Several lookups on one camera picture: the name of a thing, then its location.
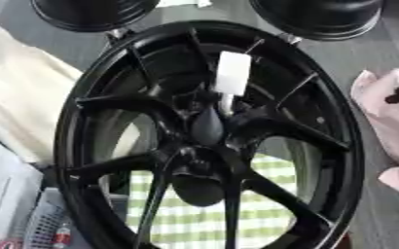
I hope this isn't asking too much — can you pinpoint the cream fabric bag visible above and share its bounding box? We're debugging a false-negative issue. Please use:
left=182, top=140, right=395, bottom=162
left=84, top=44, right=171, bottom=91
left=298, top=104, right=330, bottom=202
left=0, top=14, right=144, bottom=167

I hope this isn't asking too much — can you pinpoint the black round rim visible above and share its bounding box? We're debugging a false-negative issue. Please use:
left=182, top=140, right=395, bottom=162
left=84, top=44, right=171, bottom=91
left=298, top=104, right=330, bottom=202
left=29, top=0, right=163, bottom=33
left=248, top=0, right=387, bottom=42

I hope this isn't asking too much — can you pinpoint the pink soft toy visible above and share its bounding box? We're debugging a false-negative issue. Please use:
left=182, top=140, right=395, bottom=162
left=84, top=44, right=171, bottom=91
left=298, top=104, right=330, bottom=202
left=347, top=67, right=399, bottom=196

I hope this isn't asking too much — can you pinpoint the black spoked wheel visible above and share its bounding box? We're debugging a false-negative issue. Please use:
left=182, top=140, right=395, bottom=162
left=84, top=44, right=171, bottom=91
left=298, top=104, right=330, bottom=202
left=51, top=19, right=367, bottom=249

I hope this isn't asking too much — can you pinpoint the grey mesh basket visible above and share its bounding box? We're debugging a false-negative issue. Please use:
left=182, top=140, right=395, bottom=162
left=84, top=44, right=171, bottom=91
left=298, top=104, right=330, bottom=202
left=20, top=187, right=131, bottom=249

